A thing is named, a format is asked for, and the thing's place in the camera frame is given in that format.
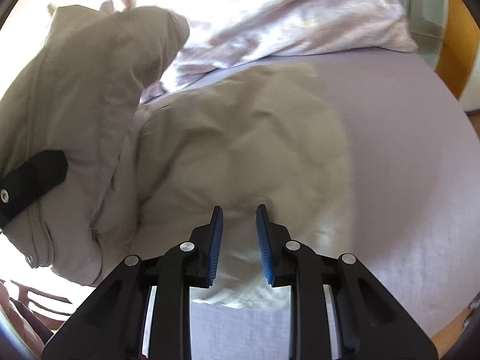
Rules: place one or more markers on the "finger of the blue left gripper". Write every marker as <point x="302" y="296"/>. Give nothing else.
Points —
<point x="30" y="181"/>

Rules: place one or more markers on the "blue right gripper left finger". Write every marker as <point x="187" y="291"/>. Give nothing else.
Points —
<point x="110" y="323"/>

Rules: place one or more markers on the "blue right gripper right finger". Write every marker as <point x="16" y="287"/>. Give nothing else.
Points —
<point x="371" y="322"/>

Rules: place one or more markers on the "beige puffer jacket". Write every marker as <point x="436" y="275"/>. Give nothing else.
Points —
<point x="141" y="176"/>

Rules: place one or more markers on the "dark wooden chair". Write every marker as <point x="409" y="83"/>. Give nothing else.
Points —
<point x="29" y="318"/>

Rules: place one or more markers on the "pink floral duvet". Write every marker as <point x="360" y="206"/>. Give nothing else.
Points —
<point x="229" y="33"/>

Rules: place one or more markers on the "wooden wardrobe with glass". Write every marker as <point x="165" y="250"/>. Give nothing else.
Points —
<point x="448" y="41"/>

